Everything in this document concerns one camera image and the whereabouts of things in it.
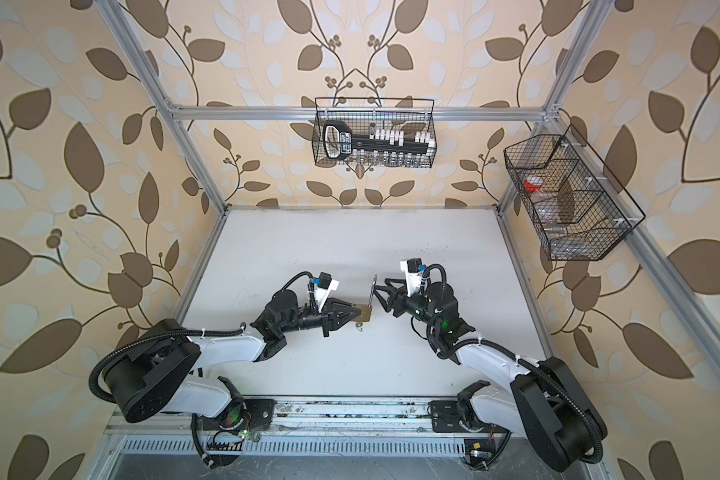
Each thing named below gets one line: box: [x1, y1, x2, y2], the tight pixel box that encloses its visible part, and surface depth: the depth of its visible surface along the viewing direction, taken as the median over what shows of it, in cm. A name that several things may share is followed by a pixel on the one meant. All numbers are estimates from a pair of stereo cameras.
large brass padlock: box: [352, 275, 378, 323], surface depth 78 cm
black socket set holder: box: [323, 120, 436, 160], surface depth 84 cm
